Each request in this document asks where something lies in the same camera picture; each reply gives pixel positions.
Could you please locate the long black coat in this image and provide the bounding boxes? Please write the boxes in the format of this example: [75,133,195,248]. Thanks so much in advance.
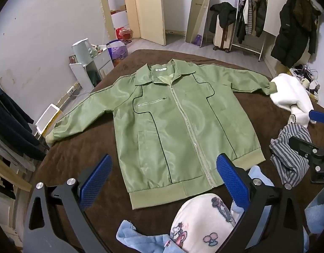
[270,0,320,69]

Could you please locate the white flat box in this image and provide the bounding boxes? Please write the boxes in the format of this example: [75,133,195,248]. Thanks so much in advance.
[35,103,63,137]

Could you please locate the black hanging puffer jacket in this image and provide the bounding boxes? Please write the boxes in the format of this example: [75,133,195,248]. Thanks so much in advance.
[255,0,268,38]

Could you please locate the brown fur coat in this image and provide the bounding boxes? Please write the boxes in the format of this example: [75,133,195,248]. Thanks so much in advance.
[294,0,322,31]

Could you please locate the white cartoon printed cloth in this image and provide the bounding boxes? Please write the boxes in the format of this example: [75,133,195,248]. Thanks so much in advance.
[168,193,236,253]

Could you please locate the cream suitcase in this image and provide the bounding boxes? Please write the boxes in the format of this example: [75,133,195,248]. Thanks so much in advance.
[213,16,237,52]

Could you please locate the striped hanging shirt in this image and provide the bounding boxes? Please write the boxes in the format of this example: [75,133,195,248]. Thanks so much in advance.
[242,0,254,35]

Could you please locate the beige hanging coat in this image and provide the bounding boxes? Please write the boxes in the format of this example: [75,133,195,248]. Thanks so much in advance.
[249,0,260,37]

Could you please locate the red bin with bag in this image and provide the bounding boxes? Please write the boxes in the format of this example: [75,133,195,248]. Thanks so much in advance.
[116,27,133,41]

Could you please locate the purple shopping bag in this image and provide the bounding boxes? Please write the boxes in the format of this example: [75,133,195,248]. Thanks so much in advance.
[106,39,129,67]

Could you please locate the blue fleece cloth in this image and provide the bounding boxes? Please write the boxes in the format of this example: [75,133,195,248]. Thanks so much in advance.
[304,187,324,235]

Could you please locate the white clothes rack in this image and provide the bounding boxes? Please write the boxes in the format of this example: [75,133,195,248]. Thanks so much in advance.
[229,0,269,62]

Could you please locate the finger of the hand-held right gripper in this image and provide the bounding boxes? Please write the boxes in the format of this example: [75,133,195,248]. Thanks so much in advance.
[288,136,324,164]
[309,109,324,125]

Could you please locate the black hanging garment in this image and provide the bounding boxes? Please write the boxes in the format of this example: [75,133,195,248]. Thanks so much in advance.
[236,0,248,45]

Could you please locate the green jacket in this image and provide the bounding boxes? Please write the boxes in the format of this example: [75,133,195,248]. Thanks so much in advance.
[45,59,278,211]

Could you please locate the grey striped cloth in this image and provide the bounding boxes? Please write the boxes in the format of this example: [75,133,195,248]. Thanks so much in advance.
[269,123,313,185]

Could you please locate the light blue towel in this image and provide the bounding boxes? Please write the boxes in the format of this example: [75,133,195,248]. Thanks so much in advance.
[117,165,310,253]

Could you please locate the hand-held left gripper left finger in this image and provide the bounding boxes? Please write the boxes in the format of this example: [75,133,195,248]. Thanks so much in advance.
[23,154,113,253]

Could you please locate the standing mirror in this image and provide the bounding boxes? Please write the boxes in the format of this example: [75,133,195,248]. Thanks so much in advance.
[185,0,214,48]

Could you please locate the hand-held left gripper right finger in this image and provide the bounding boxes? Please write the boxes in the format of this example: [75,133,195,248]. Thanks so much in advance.
[216,153,306,253]

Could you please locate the brown blanket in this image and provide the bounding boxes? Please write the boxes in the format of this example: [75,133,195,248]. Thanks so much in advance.
[27,49,324,253]

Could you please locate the wooden shelf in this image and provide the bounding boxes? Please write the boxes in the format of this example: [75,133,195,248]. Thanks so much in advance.
[0,153,33,232]

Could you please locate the dark hanging clothes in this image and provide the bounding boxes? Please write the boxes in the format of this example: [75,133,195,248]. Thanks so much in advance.
[0,75,50,164]

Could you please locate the white fleece garment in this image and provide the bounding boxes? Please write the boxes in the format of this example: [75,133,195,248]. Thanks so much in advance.
[269,73,316,127]

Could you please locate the white nightstand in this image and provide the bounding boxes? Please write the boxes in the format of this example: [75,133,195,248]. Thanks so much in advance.
[70,50,115,90]

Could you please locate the tangle of cables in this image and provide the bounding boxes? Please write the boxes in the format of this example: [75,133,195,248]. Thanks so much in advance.
[290,64,320,101]

